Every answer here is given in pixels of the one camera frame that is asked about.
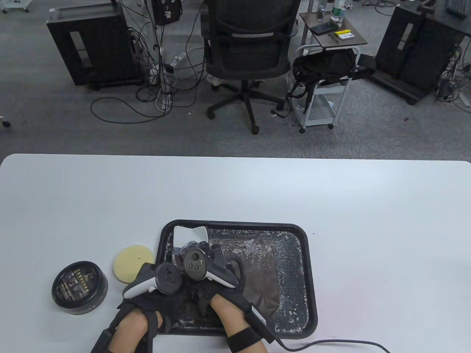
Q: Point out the dark brown desk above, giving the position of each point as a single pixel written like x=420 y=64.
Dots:
x=460 y=22

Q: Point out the black computer tower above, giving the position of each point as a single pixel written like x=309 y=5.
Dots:
x=99 y=47
x=415 y=55

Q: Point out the right black white controller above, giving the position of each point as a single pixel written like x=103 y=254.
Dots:
x=195 y=263

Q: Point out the black office chair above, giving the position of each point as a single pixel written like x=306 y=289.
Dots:
x=246 y=55

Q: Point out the black caster wheel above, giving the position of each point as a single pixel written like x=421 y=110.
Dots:
x=6 y=124

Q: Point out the person's right hand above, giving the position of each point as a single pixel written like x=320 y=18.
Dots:
x=239 y=299

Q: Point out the person's left hand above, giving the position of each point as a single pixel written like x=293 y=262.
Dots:
x=154 y=303

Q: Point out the brown leather bag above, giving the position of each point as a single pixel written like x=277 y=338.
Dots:
x=261 y=283

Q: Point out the black backpack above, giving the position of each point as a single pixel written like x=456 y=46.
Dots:
x=323 y=66

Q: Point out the white rolling cart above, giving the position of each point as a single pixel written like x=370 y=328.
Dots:
x=320 y=110

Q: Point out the green label bottle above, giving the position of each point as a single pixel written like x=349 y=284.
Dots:
x=337 y=14

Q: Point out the white desk leg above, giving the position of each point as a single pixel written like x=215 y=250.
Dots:
x=156 y=36

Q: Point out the black forearm sensor box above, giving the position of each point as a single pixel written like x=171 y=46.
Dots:
x=259 y=321

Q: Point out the white trolley base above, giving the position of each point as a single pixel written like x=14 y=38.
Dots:
x=16 y=3

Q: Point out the left black white controller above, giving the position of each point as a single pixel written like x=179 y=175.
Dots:
x=167 y=277

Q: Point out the yellow round sponge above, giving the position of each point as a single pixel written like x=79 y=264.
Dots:
x=130 y=263

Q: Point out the white power strip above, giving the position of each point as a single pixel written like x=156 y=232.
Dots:
x=179 y=60
x=163 y=101

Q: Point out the person's left forearm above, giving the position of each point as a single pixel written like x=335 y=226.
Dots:
x=128 y=327

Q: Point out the black leather care cream tin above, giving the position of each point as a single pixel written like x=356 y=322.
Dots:
x=79 y=286

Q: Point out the yellow box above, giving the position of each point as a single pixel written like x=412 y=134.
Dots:
x=344 y=35

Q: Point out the black hanging bag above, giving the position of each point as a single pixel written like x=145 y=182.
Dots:
x=167 y=13

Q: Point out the grey polishing cloth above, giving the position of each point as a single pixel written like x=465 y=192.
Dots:
x=187 y=237

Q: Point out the black plastic tray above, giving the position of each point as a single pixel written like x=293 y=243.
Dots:
x=294 y=257

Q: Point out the black tablet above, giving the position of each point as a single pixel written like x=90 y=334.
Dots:
x=323 y=28

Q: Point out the small brown side table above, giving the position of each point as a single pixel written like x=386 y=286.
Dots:
x=349 y=42

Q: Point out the black white controller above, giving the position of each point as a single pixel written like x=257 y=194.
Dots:
x=195 y=263
x=167 y=277

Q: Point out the person's right forearm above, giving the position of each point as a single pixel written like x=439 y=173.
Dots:
x=228 y=312

